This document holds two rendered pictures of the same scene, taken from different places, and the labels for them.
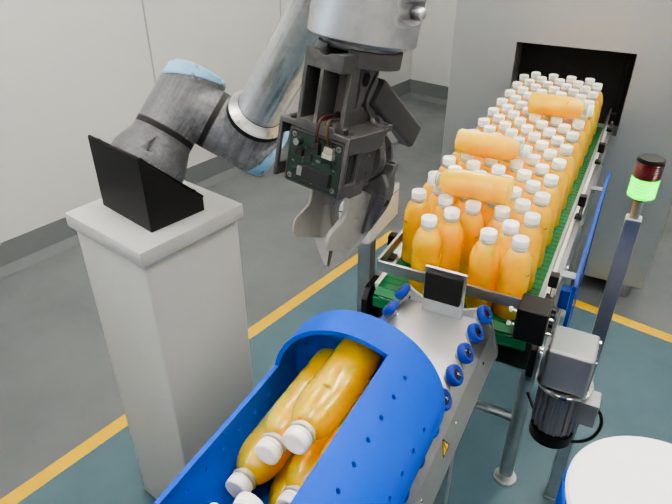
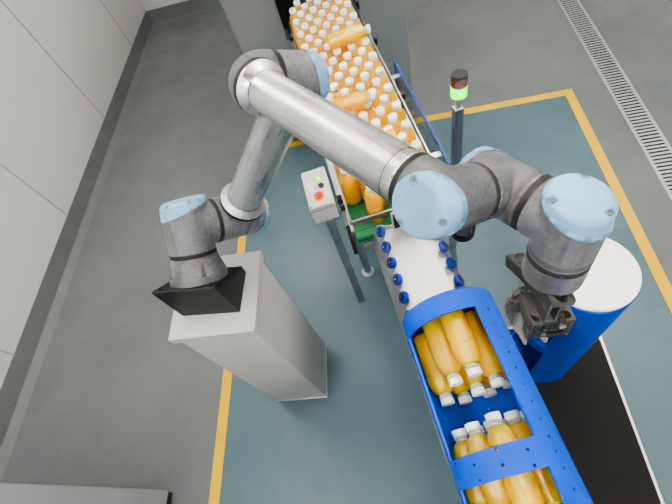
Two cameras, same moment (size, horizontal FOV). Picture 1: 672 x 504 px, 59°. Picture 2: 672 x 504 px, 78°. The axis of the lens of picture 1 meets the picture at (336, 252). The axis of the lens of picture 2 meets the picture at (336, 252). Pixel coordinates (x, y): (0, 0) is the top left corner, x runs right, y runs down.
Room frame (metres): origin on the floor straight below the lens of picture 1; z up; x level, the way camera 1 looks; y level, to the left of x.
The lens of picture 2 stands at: (0.40, 0.34, 2.33)
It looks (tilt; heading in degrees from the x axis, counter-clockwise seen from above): 57 degrees down; 339
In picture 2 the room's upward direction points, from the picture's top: 23 degrees counter-clockwise
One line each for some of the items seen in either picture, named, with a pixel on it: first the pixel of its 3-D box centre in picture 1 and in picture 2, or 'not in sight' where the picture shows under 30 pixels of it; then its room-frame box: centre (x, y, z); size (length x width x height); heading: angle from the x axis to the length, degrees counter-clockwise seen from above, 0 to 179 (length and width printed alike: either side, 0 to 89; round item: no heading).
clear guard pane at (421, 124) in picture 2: (577, 287); (421, 143); (1.57, -0.78, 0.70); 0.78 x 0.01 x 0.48; 153
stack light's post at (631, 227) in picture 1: (585, 379); (454, 190); (1.31, -0.75, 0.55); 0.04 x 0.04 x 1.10; 63
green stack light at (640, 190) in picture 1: (643, 186); (458, 89); (1.31, -0.75, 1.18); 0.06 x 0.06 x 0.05
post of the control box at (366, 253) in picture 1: (363, 359); (346, 260); (1.45, -0.09, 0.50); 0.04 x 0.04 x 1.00; 63
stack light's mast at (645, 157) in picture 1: (642, 188); (458, 91); (1.31, -0.75, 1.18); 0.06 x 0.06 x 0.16
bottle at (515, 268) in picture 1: (513, 279); not in sight; (1.18, -0.43, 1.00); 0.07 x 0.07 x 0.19
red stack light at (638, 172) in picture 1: (648, 169); (459, 80); (1.31, -0.75, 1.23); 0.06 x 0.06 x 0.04
